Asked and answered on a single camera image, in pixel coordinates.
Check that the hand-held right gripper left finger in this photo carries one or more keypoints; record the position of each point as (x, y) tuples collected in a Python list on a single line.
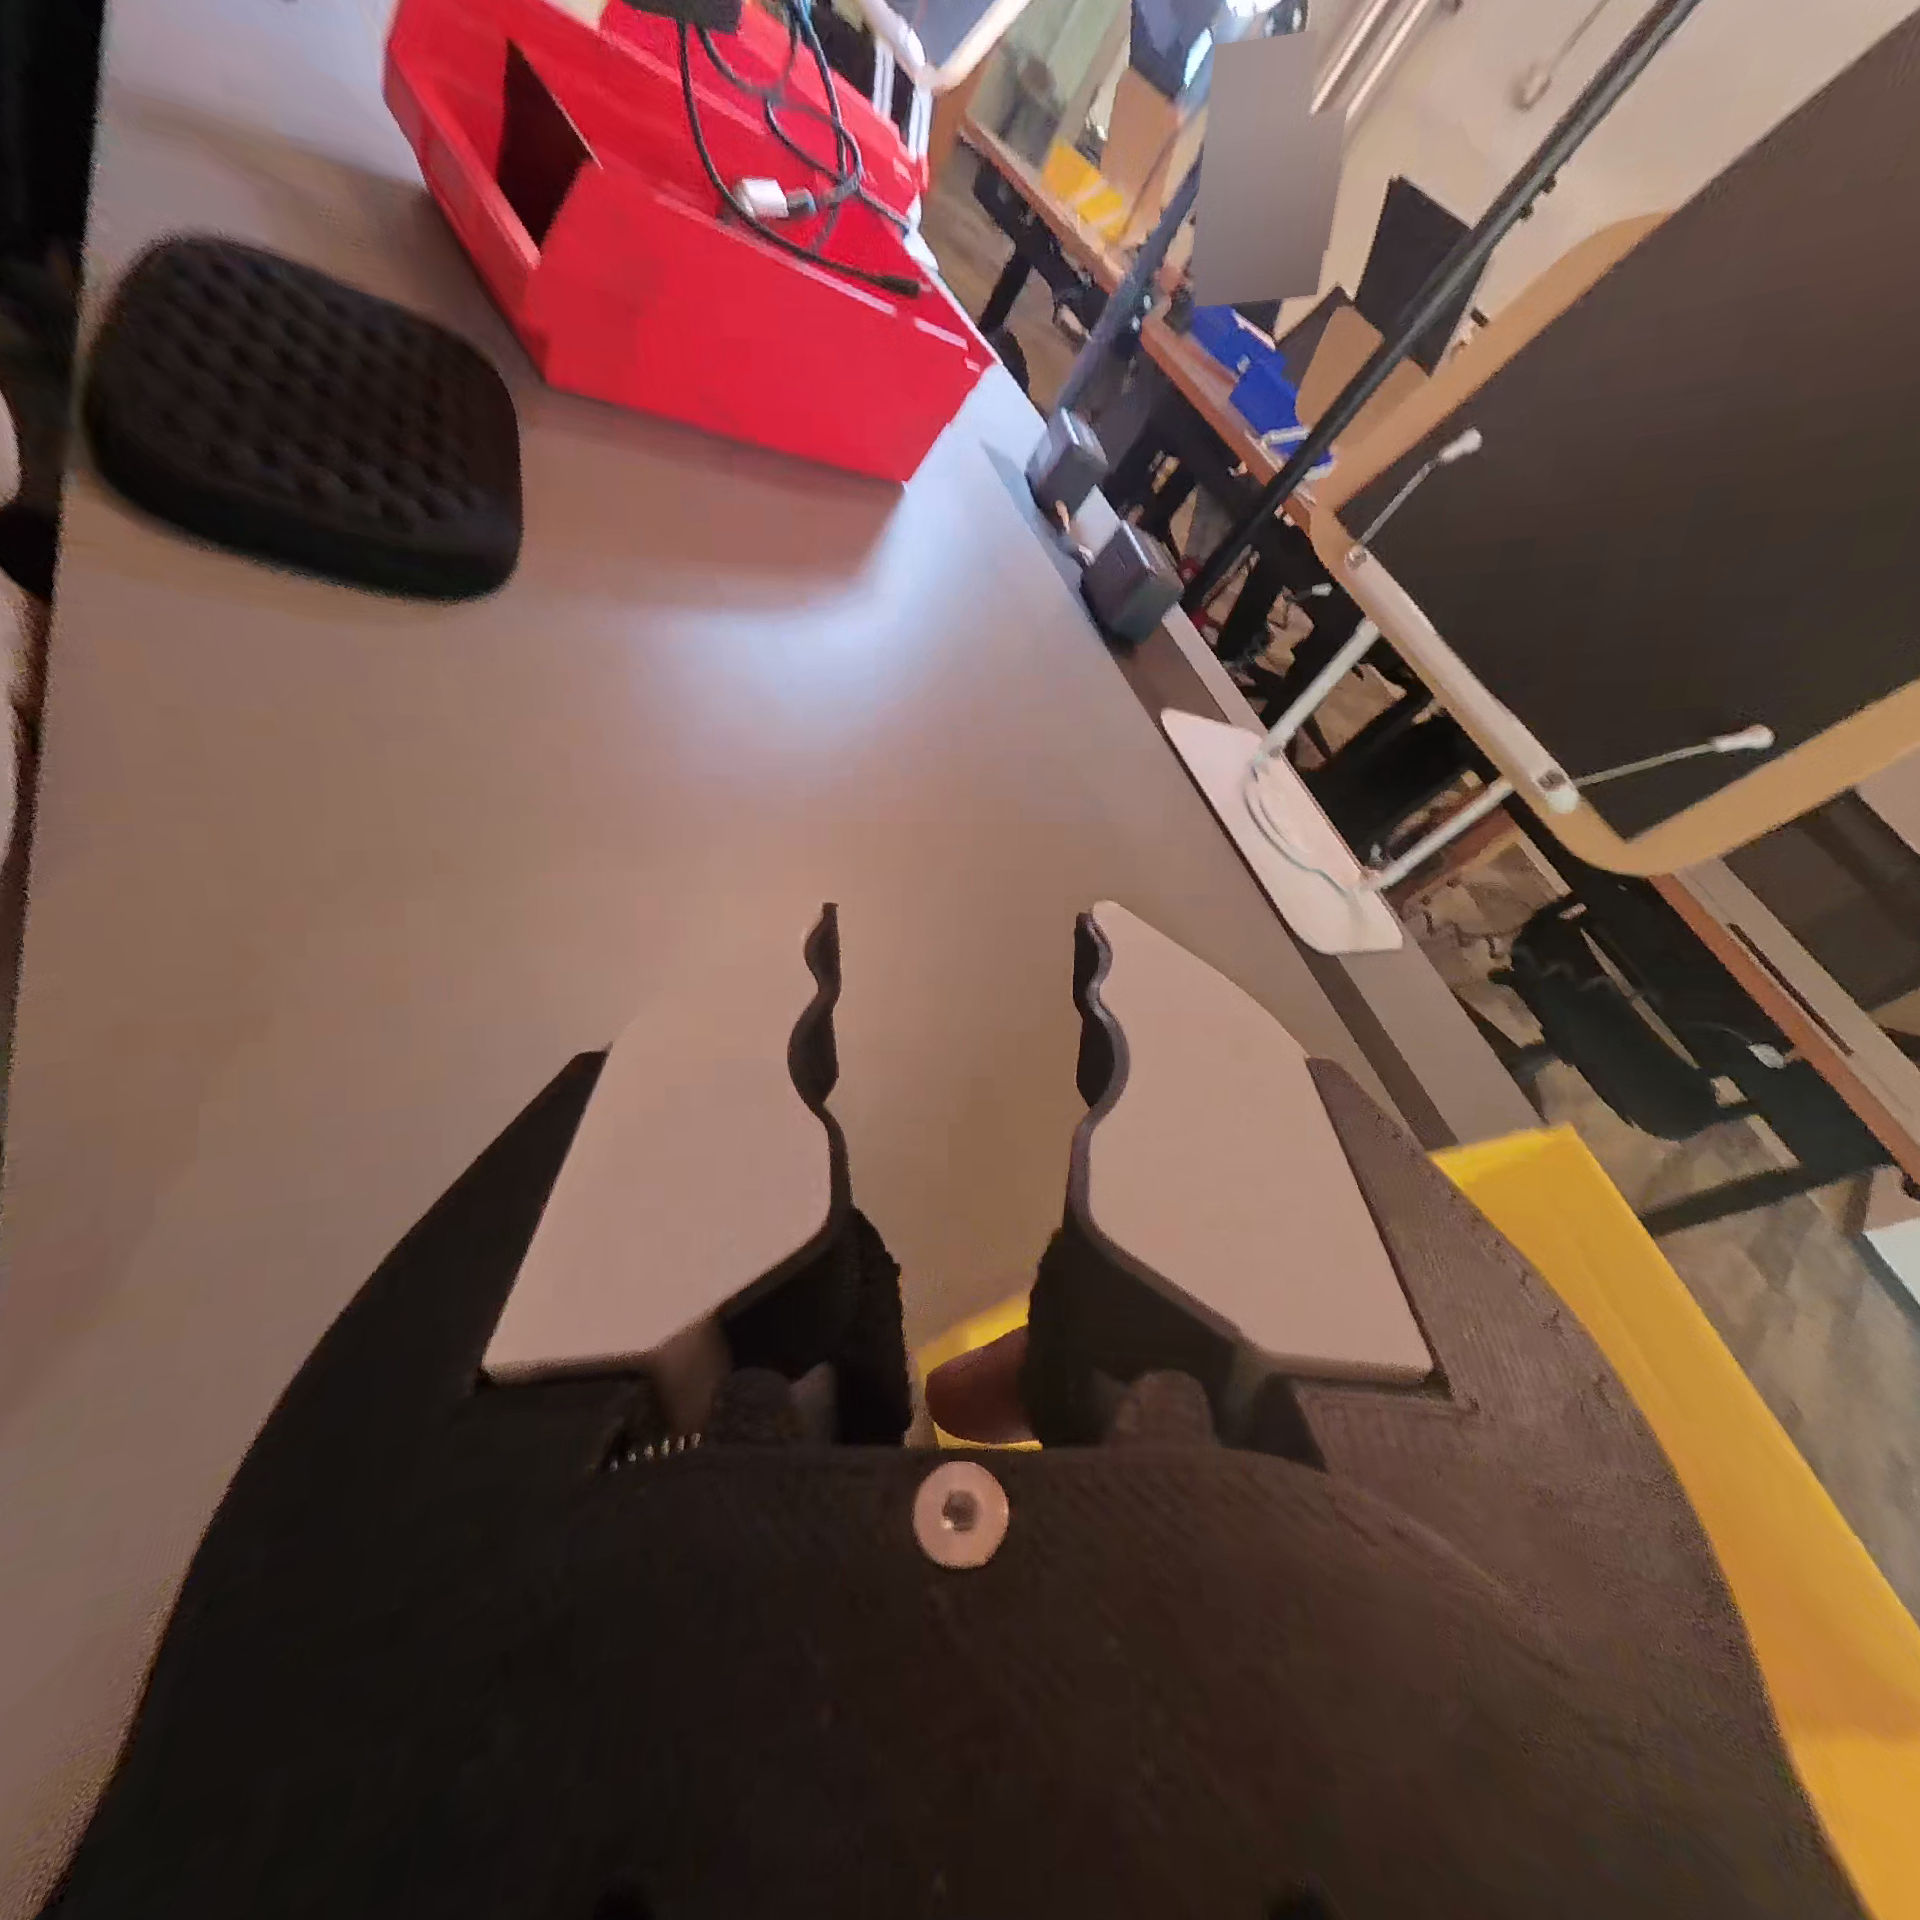
[(674, 1201)]

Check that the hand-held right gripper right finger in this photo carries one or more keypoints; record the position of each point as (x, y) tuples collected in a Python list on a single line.
[(1243, 1185)]

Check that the yellow plastic bin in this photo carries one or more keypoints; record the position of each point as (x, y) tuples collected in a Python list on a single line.
[(1723, 1425)]

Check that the person's right hand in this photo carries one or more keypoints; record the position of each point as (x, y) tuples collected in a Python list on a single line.
[(974, 1389)]

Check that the white stand with clear rod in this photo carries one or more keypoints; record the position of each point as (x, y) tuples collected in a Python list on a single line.
[(1289, 840)]

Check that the black office chair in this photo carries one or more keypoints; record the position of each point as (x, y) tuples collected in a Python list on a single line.
[(1621, 1020)]

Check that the grey weight block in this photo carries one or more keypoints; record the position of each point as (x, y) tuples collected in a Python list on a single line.
[(1137, 582), (1067, 457)]

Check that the wooden workbench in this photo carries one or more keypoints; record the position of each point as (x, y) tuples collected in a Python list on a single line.
[(1200, 390)]

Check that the blue plastic bin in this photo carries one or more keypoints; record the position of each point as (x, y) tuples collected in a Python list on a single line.
[(1243, 360)]

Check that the red plastic bin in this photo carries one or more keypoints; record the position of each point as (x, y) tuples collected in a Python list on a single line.
[(720, 330)]

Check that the black tripod stand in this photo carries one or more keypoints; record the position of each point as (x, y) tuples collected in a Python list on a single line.
[(1424, 300)]

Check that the black board with wooden frame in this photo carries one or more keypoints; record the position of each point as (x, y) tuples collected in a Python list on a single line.
[(1723, 494)]

